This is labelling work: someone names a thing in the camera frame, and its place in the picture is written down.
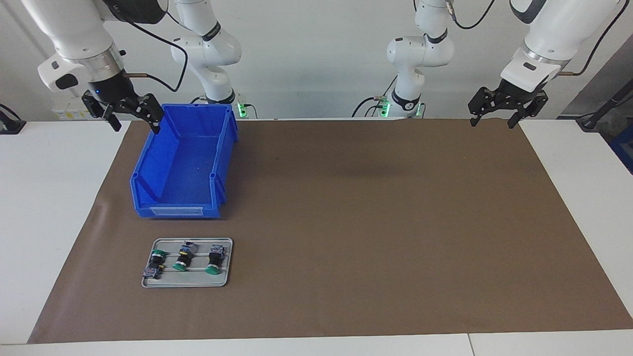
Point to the black table clamp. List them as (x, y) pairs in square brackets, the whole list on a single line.
[(12, 126)]

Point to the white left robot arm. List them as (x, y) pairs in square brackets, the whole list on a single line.
[(559, 24)]

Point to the blue crate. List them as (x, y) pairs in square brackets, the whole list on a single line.
[(625, 148)]

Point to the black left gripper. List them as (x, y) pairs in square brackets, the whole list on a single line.
[(517, 94)]

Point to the black stand with pole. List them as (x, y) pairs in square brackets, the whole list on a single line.
[(591, 121)]

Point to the grey metal tray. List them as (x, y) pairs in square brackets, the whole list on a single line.
[(193, 280)]

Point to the green lit base connector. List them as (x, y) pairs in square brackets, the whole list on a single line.
[(241, 106), (382, 106)]

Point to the brown table mat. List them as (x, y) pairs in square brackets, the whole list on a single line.
[(395, 247)]

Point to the green push button switch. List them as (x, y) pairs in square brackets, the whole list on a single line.
[(185, 254), (154, 267), (215, 257)]

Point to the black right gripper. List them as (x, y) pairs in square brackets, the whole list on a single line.
[(111, 86)]

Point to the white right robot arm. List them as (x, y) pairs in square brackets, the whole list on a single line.
[(74, 29)]

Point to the blue plastic storage bin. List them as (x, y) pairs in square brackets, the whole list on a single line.
[(188, 168)]

